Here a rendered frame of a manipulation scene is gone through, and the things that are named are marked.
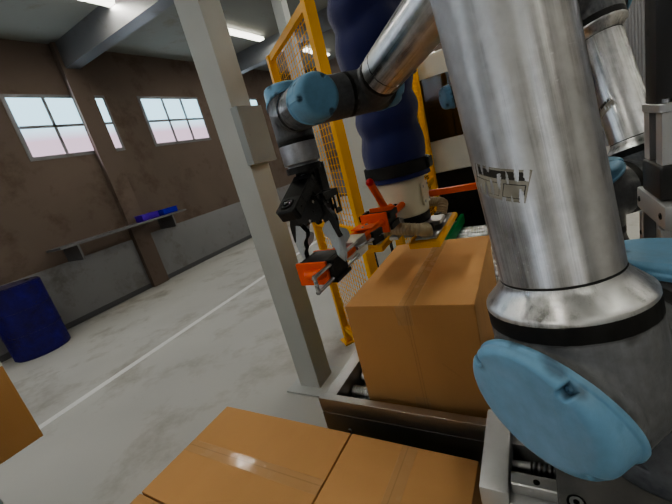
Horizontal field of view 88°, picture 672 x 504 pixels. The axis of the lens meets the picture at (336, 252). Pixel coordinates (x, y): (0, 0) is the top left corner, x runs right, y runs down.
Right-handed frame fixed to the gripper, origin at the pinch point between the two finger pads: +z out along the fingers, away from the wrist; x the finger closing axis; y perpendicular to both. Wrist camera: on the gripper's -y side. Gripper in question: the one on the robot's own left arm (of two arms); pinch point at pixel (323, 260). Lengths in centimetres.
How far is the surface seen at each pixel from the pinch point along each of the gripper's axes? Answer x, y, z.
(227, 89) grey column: 92, 92, -66
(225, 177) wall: 569, 537, -36
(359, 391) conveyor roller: 26, 37, 67
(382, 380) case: 10, 30, 55
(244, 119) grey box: 87, 92, -49
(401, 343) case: 0.6, 29.7, 39.8
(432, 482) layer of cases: -9, 7, 67
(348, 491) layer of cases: 12, -2, 67
